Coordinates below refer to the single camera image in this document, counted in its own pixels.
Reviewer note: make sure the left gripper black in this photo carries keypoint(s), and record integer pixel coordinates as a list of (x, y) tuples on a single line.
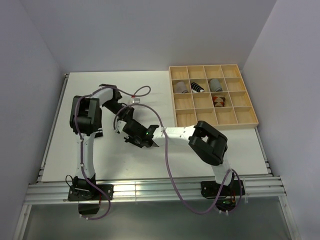
[(127, 114)]

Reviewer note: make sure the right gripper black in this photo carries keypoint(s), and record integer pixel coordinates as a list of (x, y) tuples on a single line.
[(129, 139)]

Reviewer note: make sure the black sock white stripes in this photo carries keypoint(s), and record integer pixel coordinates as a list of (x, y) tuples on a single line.
[(99, 129)]

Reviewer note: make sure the beige orange argyle sock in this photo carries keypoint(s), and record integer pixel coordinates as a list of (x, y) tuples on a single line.
[(218, 101)]

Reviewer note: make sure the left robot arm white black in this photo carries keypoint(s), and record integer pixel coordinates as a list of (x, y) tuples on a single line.
[(86, 122)]

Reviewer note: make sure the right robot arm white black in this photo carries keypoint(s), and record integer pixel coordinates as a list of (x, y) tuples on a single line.
[(208, 143)]

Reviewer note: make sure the rolled light grey sock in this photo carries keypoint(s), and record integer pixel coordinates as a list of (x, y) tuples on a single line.
[(180, 88)]

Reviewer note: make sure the rolled black white sock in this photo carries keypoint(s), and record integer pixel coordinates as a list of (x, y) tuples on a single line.
[(196, 86)]

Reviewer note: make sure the wooden compartment tray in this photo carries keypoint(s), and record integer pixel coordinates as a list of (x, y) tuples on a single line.
[(216, 94)]

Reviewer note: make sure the rolled dark grey sock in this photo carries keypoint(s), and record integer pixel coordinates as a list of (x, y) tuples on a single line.
[(215, 85)]

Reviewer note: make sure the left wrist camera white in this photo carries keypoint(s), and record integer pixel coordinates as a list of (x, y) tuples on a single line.
[(134, 99)]

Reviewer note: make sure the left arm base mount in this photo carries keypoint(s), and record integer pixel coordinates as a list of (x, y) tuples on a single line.
[(88, 195)]

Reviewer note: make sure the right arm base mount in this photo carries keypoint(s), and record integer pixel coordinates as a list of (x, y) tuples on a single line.
[(227, 198)]

